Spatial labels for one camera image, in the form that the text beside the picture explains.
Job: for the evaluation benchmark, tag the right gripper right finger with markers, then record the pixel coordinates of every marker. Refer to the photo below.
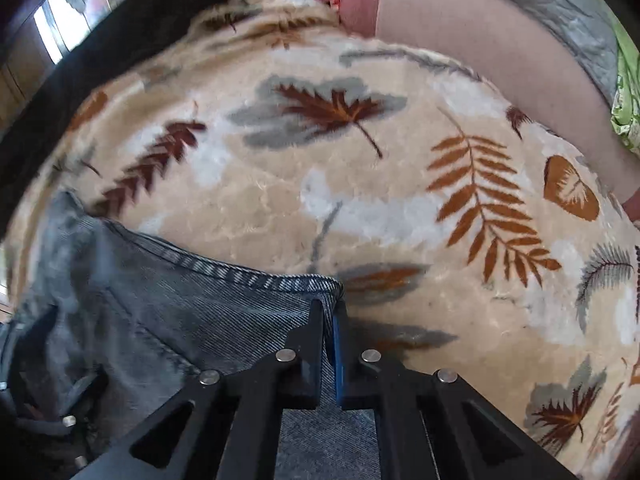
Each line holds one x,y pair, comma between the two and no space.
431,426

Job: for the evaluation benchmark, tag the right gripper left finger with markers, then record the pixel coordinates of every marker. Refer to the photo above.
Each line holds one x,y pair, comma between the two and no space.
223,426

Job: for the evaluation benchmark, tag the grey denim jeans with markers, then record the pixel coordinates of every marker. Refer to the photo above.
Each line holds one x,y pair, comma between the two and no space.
114,324

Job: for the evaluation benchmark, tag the leaf pattern fleece blanket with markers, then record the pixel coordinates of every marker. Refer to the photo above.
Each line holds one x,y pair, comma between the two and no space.
466,235

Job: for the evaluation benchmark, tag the green patterned folded blanket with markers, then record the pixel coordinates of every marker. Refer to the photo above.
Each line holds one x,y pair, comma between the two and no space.
625,111

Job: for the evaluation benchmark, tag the pink sofa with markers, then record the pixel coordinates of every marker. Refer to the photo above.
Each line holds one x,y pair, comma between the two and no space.
530,66

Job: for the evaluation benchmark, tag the black garment on armrest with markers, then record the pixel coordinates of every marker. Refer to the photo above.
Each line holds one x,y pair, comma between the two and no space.
135,31

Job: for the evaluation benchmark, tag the stained glass window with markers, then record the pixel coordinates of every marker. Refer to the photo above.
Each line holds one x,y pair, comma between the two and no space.
64,24

